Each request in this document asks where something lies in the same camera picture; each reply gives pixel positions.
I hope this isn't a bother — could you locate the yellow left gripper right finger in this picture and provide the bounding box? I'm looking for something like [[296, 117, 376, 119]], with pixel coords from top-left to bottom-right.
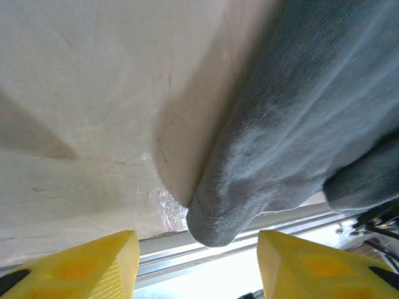
[[257, 230, 399, 299]]

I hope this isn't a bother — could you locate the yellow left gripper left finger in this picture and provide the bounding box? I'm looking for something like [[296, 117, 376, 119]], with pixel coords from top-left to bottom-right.
[[0, 230, 140, 299]]

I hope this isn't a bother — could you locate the grey t-shirt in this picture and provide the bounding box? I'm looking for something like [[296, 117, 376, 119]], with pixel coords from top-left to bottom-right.
[[186, 0, 399, 249]]

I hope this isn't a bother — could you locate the aluminium rail frame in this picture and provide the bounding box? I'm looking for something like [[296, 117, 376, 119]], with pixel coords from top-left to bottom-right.
[[133, 199, 399, 299]]

